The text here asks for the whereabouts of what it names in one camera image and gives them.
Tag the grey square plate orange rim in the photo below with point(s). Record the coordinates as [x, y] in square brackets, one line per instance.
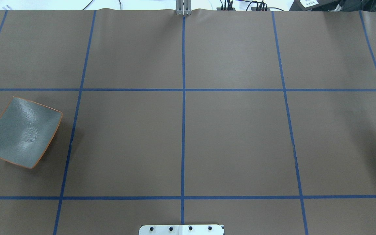
[26, 130]

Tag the aluminium frame post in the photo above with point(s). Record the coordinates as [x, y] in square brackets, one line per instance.
[183, 7]

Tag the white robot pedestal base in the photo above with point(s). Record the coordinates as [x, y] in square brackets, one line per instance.
[195, 229]

